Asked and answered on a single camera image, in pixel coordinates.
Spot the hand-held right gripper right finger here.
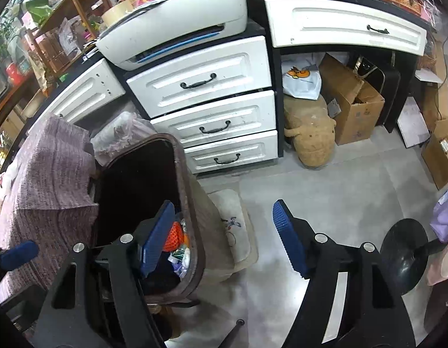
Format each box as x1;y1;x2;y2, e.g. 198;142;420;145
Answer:
272;199;417;348

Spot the mauve striped table cloth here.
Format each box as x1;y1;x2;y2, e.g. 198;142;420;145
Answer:
0;113;100;303

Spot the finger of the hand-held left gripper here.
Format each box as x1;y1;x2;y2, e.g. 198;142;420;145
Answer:
0;240;40;280

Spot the clear plastic bag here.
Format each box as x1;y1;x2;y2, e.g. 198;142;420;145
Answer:
91;112;158;168

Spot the white curved drawer without handle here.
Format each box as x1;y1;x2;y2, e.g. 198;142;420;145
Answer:
26;58;127;135

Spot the small cardboard box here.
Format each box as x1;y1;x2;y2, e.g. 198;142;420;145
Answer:
421;117;448;190

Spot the white printer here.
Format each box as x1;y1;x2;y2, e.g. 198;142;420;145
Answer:
96;0;248;72

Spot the brown plush toy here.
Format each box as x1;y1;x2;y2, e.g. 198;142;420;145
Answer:
283;94;337;169

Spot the wide white curved drawer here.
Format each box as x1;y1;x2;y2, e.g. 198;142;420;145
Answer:
264;0;427;57

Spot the white bag with orange print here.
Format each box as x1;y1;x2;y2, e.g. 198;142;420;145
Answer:
281;63;323;101

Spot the white flat board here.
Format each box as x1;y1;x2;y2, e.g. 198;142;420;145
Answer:
396;96;431;149

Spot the orange-red mesh sleeve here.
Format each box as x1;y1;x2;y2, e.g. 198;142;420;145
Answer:
162;222;185;253

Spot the purple packet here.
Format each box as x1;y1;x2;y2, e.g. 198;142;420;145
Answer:
172;261;189;280

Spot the red tin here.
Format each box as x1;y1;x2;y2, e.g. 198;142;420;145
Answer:
6;63;24;86

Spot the lilac cloth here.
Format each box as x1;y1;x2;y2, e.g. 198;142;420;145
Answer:
429;184;448;244

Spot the wooden shelf rack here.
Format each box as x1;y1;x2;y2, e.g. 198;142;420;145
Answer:
26;0;120;74

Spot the white drawer with black handle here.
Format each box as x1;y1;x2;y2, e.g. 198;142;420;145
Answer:
183;130;279;175
150;90;277;149
126;35;272;119

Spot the white printed plastic bag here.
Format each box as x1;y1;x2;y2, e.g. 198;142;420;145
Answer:
0;159;21;215

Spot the black rod with knob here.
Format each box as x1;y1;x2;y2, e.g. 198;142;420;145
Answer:
217;318;245;348

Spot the beige cushion with print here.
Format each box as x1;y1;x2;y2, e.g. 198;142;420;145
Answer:
207;188;260;273

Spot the brown trash bin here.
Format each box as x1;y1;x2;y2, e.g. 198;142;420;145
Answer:
91;133;207;306

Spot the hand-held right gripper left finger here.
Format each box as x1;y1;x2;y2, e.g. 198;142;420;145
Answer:
35;200;176;348

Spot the open brown cardboard box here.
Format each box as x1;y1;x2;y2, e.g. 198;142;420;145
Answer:
318;53;386;146

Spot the black paper bag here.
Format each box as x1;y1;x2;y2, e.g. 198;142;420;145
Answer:
350;56;401;124

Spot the beige tape roll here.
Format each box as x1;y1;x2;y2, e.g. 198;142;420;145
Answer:
101;1;136;27

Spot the black stool base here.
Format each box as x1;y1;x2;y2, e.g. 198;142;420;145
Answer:
380;218;448;297

